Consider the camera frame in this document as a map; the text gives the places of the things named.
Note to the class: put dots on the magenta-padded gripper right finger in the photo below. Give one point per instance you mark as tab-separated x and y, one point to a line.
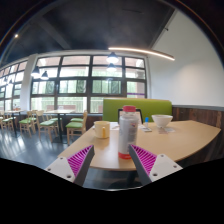
163	166

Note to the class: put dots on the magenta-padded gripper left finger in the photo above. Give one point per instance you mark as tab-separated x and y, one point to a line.
59	167

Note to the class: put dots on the clear red-capped drink bottle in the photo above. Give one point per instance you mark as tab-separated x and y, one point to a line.
127	130

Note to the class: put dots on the flat round red coaster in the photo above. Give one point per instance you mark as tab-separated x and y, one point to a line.
124	156

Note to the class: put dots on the group of green-seated wooden chairs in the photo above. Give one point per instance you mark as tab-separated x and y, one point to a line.
46	124

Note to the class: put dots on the white ceramic bowl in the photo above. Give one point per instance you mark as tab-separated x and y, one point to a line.
162	120

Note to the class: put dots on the small blue-capped white bottle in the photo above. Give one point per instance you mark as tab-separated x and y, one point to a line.
146	122

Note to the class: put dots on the wooden dining table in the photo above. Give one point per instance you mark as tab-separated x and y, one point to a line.
59	111
13	112

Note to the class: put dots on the pale yellow mug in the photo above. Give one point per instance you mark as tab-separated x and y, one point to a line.
101	129

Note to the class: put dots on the green upholstered bench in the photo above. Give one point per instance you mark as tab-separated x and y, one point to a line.
153	108

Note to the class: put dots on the large black-framed window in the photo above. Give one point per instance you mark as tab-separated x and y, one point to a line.
75	86

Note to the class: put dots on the curved linear ceiling light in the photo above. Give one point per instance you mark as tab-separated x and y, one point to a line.
146	51

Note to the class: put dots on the group of dark pendant lamps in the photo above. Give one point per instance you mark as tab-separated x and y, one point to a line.
112	59

